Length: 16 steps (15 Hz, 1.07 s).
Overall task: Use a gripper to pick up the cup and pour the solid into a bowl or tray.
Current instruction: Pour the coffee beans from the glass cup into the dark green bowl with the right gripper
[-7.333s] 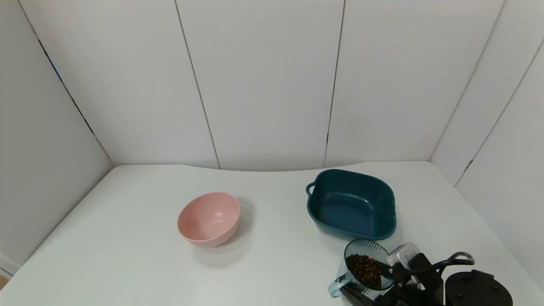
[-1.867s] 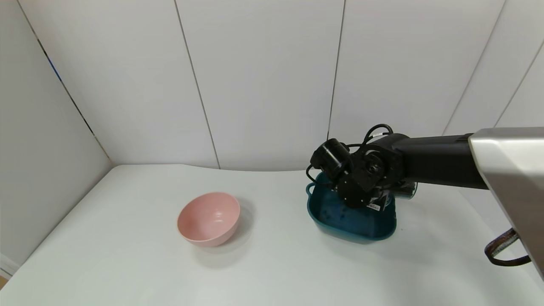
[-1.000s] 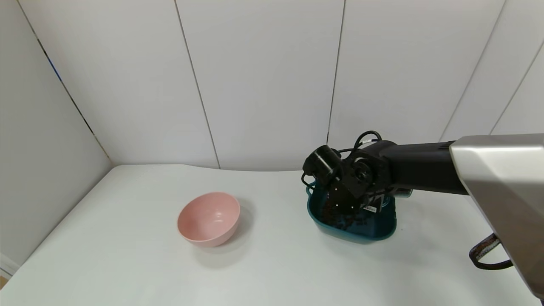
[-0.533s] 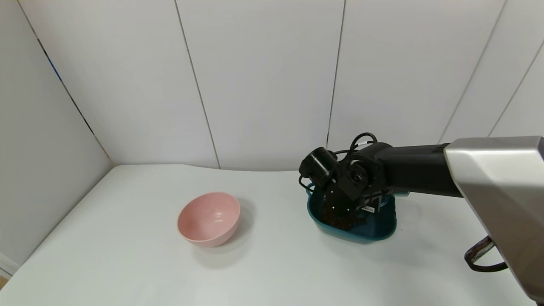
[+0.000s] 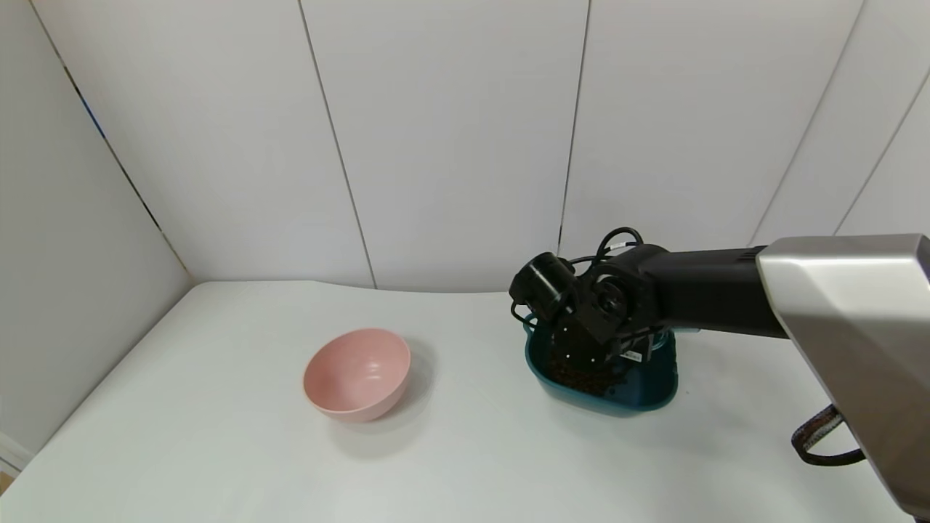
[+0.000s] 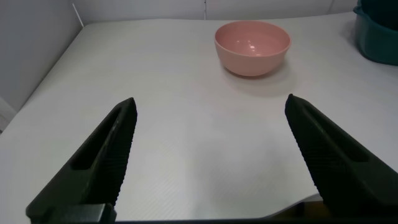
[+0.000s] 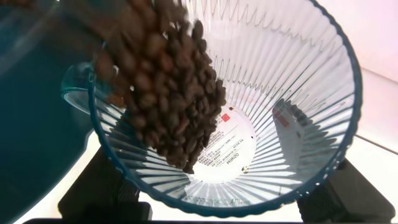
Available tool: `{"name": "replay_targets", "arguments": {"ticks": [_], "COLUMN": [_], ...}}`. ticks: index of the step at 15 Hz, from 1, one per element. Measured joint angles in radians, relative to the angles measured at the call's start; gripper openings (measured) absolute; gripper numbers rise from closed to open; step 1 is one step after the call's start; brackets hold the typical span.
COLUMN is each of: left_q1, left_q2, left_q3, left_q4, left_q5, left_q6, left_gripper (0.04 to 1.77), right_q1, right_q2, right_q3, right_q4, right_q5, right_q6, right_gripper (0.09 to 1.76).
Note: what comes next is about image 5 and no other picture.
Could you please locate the pink plastic bowl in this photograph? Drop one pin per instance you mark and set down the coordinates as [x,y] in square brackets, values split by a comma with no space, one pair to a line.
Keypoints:
[356,374]

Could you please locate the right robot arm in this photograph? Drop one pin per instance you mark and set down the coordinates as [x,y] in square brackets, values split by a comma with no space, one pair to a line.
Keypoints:
[712,290]

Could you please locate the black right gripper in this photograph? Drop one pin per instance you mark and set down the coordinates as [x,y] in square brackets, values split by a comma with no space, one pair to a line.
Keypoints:
[629,355]

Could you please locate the coffee bean pile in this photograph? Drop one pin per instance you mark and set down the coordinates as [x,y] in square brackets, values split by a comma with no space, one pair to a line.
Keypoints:
[581,379]

